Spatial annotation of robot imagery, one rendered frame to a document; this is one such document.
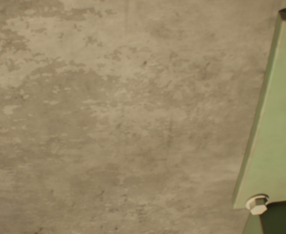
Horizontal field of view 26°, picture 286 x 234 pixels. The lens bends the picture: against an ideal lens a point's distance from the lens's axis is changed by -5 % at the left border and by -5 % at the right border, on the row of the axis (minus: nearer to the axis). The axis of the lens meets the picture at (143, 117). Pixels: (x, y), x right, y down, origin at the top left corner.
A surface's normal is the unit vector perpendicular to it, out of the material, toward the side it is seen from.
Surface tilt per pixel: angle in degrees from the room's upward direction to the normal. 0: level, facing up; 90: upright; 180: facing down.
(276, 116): 0
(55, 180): 0
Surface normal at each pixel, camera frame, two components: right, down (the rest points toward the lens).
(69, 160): 0.10, 0.73
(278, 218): 0.06, -0.69
